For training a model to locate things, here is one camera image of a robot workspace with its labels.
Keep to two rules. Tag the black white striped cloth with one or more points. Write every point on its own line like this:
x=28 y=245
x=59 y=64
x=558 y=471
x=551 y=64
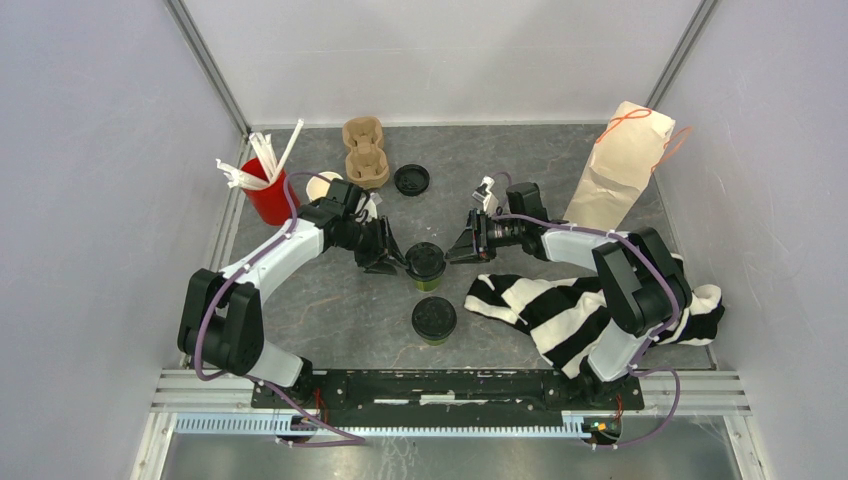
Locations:
x=570 y=318

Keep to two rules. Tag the white wrapped straws bundle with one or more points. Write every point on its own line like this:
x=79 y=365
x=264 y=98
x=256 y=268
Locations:
x=271 y=165

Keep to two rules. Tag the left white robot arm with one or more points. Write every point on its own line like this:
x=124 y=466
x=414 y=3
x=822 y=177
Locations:
x=222 y=324

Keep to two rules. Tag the stack of black lids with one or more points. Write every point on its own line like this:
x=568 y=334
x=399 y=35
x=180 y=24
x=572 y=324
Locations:
x=411 y=180

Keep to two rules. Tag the stack of paper cups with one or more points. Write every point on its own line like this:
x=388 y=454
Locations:
x=318 y=187

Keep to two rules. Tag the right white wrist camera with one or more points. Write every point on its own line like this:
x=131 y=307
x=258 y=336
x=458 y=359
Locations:
x=485 y=196

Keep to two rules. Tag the green paper coffee cup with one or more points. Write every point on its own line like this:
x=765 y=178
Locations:
x=435 y=339

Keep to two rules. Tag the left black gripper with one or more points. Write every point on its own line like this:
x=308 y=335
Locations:
x=384 y=239

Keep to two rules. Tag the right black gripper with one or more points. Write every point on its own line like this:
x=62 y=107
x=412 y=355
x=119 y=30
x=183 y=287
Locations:
x=467 y=247

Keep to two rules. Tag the brown cardboard cup carrier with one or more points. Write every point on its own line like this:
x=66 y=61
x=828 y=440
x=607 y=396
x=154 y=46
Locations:
x=366 y=163

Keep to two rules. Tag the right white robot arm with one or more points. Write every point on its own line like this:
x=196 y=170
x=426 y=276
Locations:
x=642 y=288

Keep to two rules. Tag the aluminium frame rail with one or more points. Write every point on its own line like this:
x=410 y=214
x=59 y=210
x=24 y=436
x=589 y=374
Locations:
x=232 y=405

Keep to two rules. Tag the brown paper bag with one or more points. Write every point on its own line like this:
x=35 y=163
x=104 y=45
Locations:
x=623 y=159

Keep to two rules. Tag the red plastic cup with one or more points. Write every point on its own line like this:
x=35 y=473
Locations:
x=271 y=204

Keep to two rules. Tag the black coffee lid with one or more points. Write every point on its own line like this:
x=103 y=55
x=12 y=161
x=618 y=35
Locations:
x=425 y=258
x=433 y=314

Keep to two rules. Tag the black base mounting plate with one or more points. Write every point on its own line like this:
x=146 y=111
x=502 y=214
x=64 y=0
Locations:
x=457 y=398

